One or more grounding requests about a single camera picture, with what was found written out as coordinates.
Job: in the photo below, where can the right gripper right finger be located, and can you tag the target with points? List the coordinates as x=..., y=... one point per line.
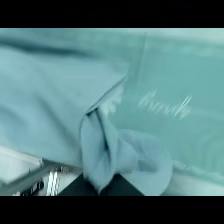
x=120, y=187

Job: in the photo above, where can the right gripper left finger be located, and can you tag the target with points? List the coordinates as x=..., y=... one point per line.
x=77, y=189

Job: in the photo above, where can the light blue garment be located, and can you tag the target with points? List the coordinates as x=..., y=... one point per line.
x=50, y=110

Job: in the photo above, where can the silver frame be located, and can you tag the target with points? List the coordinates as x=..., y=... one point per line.
x=23, y=178

